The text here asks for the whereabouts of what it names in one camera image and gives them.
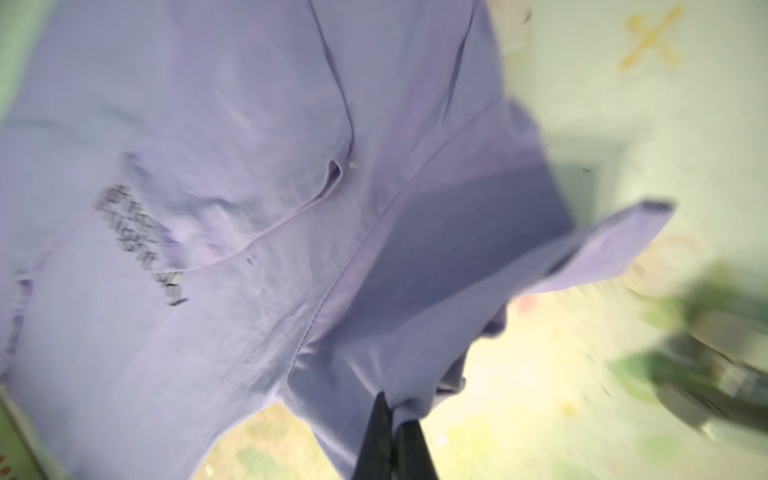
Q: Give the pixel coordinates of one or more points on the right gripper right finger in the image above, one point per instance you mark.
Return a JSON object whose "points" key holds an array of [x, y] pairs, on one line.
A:
{"points": [[413, 460]]}

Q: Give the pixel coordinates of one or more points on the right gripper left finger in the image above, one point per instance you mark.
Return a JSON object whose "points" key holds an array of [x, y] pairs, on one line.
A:
{"points": [[375, 456]]}

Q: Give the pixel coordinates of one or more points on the purple t shirt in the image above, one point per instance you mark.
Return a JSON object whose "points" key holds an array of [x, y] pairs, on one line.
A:
{"points": [[208, 207]]}

